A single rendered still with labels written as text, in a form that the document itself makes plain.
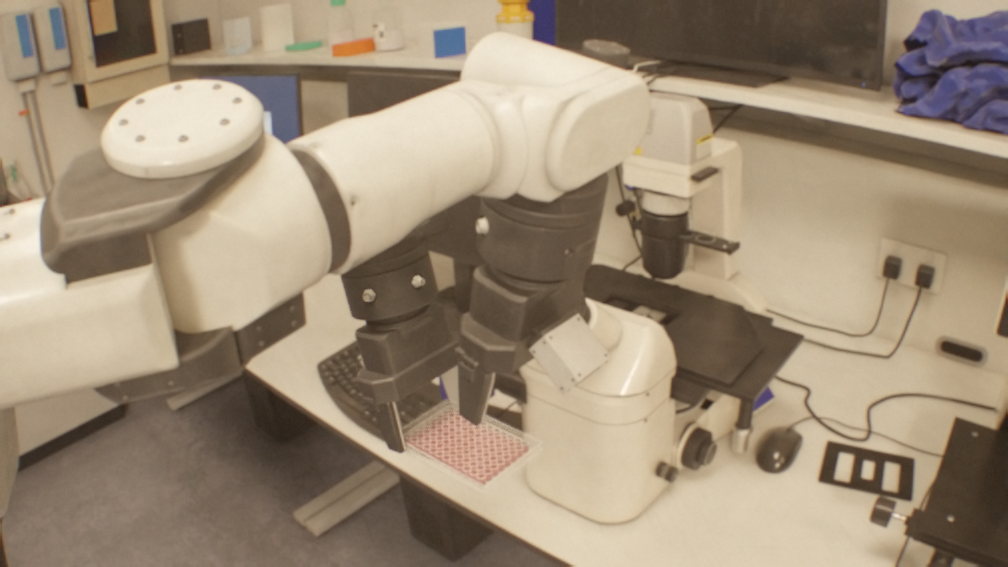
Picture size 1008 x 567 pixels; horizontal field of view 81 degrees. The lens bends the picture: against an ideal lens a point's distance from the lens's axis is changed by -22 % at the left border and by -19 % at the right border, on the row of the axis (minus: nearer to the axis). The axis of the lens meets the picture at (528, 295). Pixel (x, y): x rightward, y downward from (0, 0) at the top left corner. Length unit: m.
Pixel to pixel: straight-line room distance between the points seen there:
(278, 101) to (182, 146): 1.68
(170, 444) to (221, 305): 2.39
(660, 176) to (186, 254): 0.76
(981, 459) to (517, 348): 0.78
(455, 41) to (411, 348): 1.16
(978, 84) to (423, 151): 0.97
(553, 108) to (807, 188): 1.16
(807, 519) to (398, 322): 0.67
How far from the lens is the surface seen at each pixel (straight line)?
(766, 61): 1.36
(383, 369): 0.68
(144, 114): 0.34
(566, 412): 0.94
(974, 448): 1.14
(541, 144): 0.41
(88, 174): 0.32
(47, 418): 2.79
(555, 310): 0.56
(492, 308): 0.53
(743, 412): 1.12
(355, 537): 2.14
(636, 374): 0.88
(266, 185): 0.32
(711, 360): 1.01
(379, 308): 0.66
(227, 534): 2.26
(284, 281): 0.33
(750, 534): 1.04
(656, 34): 1.46
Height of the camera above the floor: 1.48
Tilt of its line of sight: 26 degrees down
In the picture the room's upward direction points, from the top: 2 degrees counter-clockwise
